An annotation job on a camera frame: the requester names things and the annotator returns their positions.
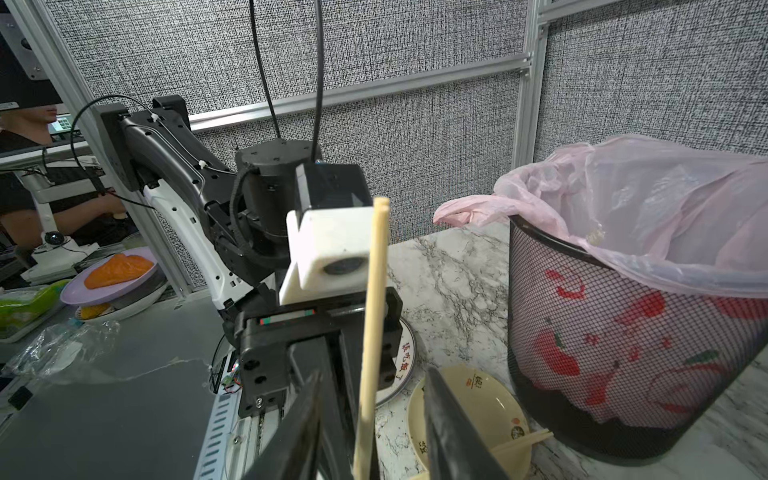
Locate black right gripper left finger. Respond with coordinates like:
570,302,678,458
242,371,321,480

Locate black mesh trash bin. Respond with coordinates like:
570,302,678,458
507,216,767,466

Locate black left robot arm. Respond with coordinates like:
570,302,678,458
94,96,373,479

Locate pink plastic trash bag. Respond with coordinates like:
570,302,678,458
433,135,767,299

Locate pair wooden chopsticks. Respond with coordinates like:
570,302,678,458
352,197,390,480
410,428,554,479

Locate person in black shirt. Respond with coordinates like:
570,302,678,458
0,104,130,250

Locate purple plate with orange food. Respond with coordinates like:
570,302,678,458
60,247,159,306

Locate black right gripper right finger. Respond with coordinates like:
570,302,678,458
424,367,508,480

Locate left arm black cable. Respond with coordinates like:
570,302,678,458
248,0,326,164

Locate cream small plate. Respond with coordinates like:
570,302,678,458
407,365,531,479

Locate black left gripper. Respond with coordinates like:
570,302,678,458
230,286,366,479

